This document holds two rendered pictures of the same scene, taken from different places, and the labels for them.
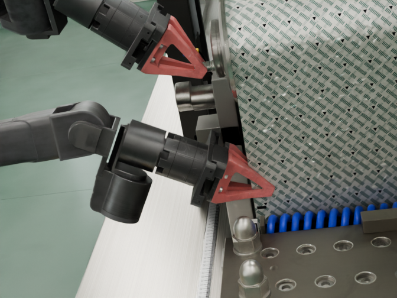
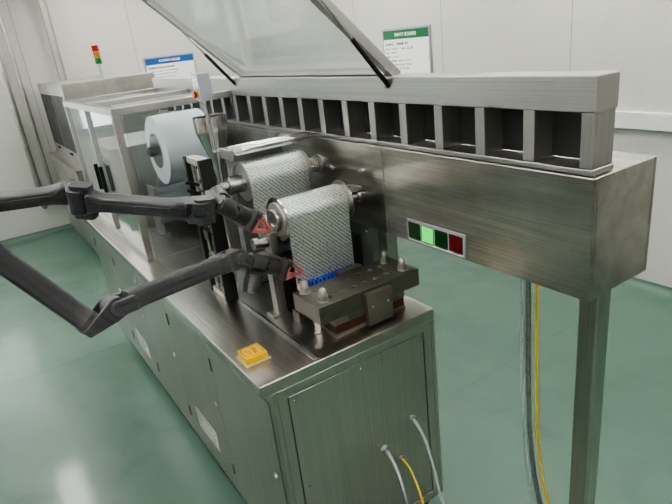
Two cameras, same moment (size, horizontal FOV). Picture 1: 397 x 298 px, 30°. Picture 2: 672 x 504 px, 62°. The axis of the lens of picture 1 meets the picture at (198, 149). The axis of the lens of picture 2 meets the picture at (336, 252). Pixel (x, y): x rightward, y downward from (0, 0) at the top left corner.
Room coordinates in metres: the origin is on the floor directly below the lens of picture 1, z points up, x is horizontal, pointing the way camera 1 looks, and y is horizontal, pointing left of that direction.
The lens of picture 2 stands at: (-0.53, 0.94, 1.79)
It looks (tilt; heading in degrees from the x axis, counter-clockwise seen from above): 21 degrees down; 319
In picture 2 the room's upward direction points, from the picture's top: 7 degrees counter-clockwise
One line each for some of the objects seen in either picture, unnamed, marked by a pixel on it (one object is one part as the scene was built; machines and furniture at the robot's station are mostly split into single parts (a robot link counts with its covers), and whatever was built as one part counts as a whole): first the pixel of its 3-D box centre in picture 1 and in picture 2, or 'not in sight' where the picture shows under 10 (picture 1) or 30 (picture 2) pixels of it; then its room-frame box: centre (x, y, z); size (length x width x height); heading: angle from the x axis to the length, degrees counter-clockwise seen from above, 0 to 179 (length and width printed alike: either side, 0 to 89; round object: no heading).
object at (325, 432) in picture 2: not in sight; (224, 330); (1.83, -0.27, 0.43); 2.52 x 0.64 x 0.86; 171
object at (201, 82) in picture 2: not in sight; (200, 87); (1.45, -0.18, 1.66); 0.07 x 0.07 x 0.10; 80
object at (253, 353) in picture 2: not in sight; (252, 354); (0.79, 0.19, 0.91); 0.07 x 0.07 x 0.02; 81
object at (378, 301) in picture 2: not in sight; (379, 305); (0.61, -0.20, 0.96); 0.10 x 0.03 x 0.11; 81
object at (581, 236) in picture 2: not in sight; (294, 157); (1.48, -0.61, 1.29); 3.10 x 0.28 x 0.30; 171
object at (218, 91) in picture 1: (225, 174); (271, 275); (0.95, -0.03, 1.05); 0.06 x 0.05 x 0.31; 81
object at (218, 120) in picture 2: not in sight; (210, 123); (1.60, -0.29, 1.50); 0.14 x 0.14 x 0.06
